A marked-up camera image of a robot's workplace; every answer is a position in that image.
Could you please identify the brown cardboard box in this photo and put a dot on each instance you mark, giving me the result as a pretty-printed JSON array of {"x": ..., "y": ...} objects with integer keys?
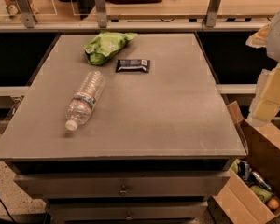
[{"x": 252, "y": 194}]

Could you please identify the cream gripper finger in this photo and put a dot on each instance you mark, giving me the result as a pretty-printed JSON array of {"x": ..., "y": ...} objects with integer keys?
[
  {"x": 266, "y": 103},
  {"x": 259, "y": 38}
]

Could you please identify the green packet in box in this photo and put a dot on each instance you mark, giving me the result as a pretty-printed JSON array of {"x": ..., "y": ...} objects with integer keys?
[{"x": 263, "y": 194}]

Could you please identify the orange fruit in box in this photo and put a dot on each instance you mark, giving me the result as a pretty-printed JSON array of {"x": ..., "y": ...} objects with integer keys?
[{"x": 273, "y": 204}]

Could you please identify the grey metal drawer cabinet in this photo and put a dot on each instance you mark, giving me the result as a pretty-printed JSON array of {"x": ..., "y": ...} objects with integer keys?
[{"x": 157, "y": 146}]

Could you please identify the dark blue snack bar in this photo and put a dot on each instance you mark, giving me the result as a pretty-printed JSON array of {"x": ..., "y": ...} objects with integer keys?
[{"x": 133, "y": 65}]

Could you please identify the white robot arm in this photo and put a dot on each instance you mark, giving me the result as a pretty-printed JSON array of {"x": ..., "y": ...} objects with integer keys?
[{"x": 273, "y": 39}]

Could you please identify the silver drink can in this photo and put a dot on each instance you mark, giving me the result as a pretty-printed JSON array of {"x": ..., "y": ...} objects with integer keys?
[{"x": 261, "y": 181}]

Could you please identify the metal bracket post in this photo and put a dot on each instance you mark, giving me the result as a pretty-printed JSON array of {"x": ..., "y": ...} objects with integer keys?
[
  {"x": 102, "y": 19},
  {"x": 28, "y": 17},
  {"x": 211, "y": 13}
]

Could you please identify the green snack bag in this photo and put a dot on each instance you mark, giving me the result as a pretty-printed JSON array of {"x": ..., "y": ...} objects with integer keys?
[{"x": 106, "y": 45}]

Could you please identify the right metal bracket post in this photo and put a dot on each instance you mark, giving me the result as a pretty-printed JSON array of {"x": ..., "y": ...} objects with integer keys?
[{"x": 211, "y": 13}]

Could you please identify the middle metal bracket post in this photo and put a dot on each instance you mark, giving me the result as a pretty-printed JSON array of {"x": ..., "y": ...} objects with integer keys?
[{"x": 102, "y": 19}]

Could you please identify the left metal bracket post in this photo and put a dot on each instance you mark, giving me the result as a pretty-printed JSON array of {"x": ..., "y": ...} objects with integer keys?
[{"x": 28, "y": 17}]

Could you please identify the clear plastic water bottle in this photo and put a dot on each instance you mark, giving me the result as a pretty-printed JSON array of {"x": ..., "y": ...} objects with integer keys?
[{"x": 84, "y": 100}]

